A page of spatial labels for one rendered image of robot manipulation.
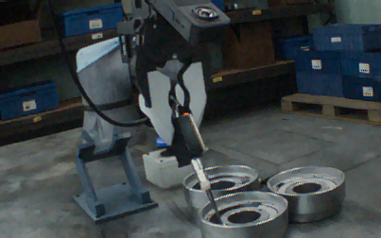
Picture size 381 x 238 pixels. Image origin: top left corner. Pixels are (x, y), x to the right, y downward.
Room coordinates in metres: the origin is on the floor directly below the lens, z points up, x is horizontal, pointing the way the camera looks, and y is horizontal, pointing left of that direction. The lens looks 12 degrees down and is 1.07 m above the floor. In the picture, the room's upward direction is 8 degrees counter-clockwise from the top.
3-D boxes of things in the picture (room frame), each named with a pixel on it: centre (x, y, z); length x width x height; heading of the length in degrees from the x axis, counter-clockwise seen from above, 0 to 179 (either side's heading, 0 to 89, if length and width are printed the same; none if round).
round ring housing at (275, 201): (0.55, -0.05, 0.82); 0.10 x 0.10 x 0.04
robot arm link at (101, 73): (1.13, 0.17, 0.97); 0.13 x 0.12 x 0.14; 92
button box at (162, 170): (0.82, 0.04, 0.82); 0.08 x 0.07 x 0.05; 26
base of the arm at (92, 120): (1.13, 0.18, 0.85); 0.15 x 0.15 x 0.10
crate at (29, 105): (4.04, 1.33, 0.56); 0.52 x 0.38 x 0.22; 113
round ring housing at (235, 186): (0.67, -0.03, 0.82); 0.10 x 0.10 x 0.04
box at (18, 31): (4.02, 1.33, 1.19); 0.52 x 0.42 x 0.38; 116
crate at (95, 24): (4.32, 0.74, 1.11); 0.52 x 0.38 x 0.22; 116
